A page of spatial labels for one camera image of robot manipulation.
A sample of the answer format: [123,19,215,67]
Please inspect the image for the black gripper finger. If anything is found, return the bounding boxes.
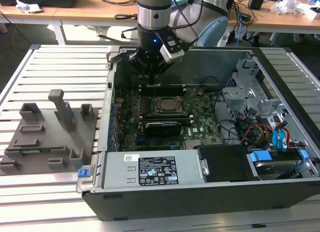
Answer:
[128,51,154,87]
[152,59,177,87]

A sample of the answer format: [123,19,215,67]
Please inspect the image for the silver CPU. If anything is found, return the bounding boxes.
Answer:
[161,98,180,112]

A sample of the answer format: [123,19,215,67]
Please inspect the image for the metal socket cover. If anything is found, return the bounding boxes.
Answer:
[154,95,186,117]

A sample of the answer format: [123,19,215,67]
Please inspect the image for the CPU socket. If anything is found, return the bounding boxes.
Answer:
[153,95,187,117]

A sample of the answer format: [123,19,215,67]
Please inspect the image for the black RAM slots with clips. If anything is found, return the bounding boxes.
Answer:
[137,82,187,97]
[139,113,195,125]

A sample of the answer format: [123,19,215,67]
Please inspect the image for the black graphics card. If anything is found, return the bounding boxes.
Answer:
[143,120,182,138]

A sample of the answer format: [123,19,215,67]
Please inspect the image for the green motherboard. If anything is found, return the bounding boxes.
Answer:
[111,85,226,153]

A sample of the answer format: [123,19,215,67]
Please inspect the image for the long wooden desk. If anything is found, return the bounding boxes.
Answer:
[0,0,320,46]

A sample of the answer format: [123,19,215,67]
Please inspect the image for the metal drive cage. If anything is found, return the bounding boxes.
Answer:
[221,58,288,123]

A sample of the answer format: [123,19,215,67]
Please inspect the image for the silver chipset heatsink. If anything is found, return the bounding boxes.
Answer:
[184,139,201,151]

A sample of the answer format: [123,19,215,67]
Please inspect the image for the grey parts rack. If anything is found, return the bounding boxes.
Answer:
[0,88,100,177]

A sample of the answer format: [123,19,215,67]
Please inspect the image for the small black box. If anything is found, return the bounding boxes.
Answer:
[248,0,265,10]

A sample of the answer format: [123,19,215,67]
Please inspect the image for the silver power supply with label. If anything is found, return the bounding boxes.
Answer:
[101,149,205,190]

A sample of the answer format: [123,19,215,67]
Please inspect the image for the crumpled white paper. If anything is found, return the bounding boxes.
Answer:
[15,0,43,15]

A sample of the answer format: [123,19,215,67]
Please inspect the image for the blue case latch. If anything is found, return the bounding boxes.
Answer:
[77,168,91,179]

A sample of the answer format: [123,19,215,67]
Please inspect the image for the green RAM stick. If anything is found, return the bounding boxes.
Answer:
[19,147,65,153]

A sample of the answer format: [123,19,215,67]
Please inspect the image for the blue disk carrier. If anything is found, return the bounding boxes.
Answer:
[248,149,310,179]

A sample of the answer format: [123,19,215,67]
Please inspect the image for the clear plastic bags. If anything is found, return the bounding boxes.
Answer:
[271,0,305,17]

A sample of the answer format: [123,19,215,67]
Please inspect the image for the black open PC case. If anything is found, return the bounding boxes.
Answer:
[76,45,320,222]

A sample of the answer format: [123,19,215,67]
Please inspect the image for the silver hard disk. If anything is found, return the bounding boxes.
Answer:
[253,160,298,181]

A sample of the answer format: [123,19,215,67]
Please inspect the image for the white cardboard box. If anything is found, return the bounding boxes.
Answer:
[293,3,320,20]

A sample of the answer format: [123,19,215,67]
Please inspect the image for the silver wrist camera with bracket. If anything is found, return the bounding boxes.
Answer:
[153,29,192,64]

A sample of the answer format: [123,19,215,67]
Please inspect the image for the red yellow power wires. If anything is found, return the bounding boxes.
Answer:
[236,111,275,145]

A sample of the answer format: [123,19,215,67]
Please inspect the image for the blue flat data wire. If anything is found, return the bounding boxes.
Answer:
[271,126,282,152]
[278,121,291,153]

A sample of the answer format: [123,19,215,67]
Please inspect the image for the red data wire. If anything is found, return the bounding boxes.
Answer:
[286,131,305,149]

